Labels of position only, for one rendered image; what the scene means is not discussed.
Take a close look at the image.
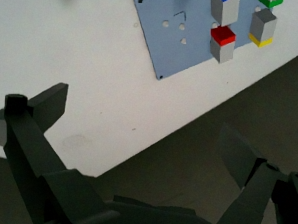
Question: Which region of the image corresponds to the grey block with green end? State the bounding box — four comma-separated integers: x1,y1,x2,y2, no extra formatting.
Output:
259,0,283,9

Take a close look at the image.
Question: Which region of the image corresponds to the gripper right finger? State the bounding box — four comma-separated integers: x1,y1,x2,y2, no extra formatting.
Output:
214,122,298,224

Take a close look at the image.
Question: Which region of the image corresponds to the grey block with blue end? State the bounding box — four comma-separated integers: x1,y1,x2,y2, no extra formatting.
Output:
211,0,240,27

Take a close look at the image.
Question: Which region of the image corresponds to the grey block with red end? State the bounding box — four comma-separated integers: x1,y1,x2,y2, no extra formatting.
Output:
211,25,236,64

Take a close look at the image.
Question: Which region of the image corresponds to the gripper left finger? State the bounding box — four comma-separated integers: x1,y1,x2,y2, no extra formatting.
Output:
0,82,129,224

